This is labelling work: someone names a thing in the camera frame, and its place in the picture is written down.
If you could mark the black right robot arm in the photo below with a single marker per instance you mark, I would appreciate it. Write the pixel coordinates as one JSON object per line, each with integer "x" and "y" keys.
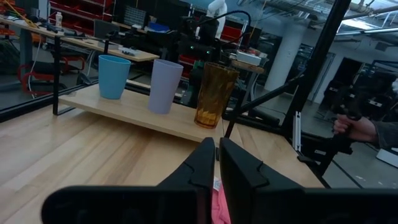
{"x": 208, "y": 31}

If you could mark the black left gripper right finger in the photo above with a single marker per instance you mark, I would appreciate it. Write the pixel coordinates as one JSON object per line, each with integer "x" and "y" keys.
{"x": 248, "y": 180}

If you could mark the pink cloth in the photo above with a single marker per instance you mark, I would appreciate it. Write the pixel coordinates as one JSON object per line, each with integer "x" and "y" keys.
{"x": 220, "y": 205}

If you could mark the blue plastic cup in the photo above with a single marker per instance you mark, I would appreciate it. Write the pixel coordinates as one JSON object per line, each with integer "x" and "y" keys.
{"x": 113, "y": 77}

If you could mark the long wooden workbench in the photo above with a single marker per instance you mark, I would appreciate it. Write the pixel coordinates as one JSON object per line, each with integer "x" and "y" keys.
{"x": 93, "y": 43}

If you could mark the white bottle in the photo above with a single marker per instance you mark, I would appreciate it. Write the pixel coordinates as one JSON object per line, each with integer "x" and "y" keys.
{"x": 58, "y": 20}

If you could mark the ceiling tube light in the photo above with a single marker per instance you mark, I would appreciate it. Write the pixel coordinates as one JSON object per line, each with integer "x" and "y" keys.
{"x": 367, "y": 31}

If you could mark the person's forearm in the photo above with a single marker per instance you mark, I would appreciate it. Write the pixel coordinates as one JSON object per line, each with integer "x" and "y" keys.
{"x": 387, "y": 135}

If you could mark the person's hand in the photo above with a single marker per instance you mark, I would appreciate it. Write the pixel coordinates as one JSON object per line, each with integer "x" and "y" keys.
{"x": 354, "y": 128}

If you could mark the white box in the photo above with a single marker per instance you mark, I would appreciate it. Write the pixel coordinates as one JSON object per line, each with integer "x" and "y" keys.
{"x": 248, "y": 58}

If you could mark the lavender plastic cup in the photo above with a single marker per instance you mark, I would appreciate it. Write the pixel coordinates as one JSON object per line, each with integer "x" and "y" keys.
{"x": 164, "y": 87}

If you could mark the amber faceted plastic tumbler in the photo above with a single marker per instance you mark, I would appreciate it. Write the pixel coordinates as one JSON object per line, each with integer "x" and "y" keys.
{"x": 214, "y": 96}

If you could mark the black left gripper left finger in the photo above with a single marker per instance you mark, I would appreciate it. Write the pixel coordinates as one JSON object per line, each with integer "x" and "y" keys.
{"x": 192, "y": 177}

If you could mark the red storage shelves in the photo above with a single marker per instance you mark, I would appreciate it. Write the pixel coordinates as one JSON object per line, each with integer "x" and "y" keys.
{"x": 81, "y": 15}

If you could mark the wooden shelf with black legs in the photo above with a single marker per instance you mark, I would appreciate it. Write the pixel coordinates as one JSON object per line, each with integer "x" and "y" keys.
{"x": 133, "y": 109}

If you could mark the blue bin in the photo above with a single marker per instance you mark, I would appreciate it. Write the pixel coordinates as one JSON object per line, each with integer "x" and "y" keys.
{"x": 158, "y": 27}

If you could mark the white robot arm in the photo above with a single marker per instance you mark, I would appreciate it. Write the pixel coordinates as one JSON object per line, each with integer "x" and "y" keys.
{"x": 217, "y": 12}

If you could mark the white pillar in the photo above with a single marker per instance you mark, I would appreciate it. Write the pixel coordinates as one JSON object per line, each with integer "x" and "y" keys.
{"x": 286, "y": 59}

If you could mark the red bin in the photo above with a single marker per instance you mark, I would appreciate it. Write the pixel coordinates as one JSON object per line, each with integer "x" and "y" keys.
{"x": 231, "y": 33}

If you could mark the red frame cart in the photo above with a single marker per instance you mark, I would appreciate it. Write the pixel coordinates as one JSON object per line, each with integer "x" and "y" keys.
{"x": 34, "y": 79}

